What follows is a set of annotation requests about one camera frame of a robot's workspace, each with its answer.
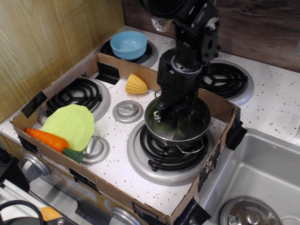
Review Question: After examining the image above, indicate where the green toy broccoli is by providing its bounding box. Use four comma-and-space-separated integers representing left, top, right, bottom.
153, 111, 159, 118

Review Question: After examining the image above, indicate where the orange object bottom left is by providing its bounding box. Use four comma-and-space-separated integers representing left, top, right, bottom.
40, 207, 61, 221

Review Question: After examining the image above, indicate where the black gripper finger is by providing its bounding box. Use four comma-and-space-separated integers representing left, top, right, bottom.
157, 107, 182, 129
180, 91, 199, 117

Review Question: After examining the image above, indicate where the yellow toy corn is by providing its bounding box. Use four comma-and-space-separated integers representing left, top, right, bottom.
125, 74, 148, 94

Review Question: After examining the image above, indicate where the cardboard fence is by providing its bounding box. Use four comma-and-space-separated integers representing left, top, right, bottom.
11, 53, 246, 225

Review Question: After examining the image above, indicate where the small steel pan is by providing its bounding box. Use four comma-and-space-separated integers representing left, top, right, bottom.
144, 97, 211, 154

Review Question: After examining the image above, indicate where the hanging slotted spoon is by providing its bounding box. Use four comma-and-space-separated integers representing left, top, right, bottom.
151, 16, 173, 33

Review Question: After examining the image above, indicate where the blue plastic bowl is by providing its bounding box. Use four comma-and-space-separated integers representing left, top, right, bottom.
110, 31, 148, 60

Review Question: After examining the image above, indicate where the centre silver stove knob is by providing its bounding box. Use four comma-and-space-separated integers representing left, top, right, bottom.
112, 100, 143, 124

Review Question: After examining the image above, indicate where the front silver stove knob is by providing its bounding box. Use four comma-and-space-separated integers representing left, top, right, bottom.
82, 136, 109, 165

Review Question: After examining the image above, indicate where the back right black burner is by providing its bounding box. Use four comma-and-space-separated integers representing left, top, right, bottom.
201, 60, 255, 106

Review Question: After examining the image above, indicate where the front right black burner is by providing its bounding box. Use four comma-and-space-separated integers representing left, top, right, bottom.
127, 121, 215, 186

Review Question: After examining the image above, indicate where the black cable bottom left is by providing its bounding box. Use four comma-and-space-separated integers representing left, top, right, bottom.
0, 200, 45, 225

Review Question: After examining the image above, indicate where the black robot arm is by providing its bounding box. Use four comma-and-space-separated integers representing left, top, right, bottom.
140, 0, 220, 129

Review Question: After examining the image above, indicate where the silver oven knob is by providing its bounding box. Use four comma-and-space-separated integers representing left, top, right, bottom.
22, 153, 51, 181
109, 207, 141, 225

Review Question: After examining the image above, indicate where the silver stove knob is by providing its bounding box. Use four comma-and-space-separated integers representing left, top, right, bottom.
112, 100, 143, 124
82, 136, 109, 165

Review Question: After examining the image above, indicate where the orange toy carrot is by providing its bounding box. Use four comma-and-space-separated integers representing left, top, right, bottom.
25, 128, 83, 163

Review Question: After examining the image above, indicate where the black burner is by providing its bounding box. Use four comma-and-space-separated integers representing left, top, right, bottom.
94, 39, 158, 68
201, 60, 255, 106
127, 121, 215, 186
38, 77, 110, 124

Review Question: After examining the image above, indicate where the front left black burner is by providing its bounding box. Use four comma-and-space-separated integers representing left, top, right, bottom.
38, 77, 110, 124

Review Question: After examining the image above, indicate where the steel sink basin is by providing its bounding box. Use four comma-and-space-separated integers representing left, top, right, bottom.
198, 129, 300, 225

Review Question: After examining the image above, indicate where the steel lid in sink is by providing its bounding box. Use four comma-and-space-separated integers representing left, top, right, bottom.
217, 195, 283, 225

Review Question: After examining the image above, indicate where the silver oven knob left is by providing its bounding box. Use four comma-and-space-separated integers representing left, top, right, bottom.
22, 153, 51, 181

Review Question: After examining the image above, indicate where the silver oven knob right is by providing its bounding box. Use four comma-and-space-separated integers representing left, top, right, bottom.
109, 207, 141, 225

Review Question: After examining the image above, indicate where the back left black burner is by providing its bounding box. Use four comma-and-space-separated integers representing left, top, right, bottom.
94, 39, 158, 68

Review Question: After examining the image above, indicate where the light green plastic plate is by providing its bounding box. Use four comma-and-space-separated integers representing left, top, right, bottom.
41, 104, 94, 151

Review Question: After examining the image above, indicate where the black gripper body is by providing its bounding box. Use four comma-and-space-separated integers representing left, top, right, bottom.
157, 48, 203, 109

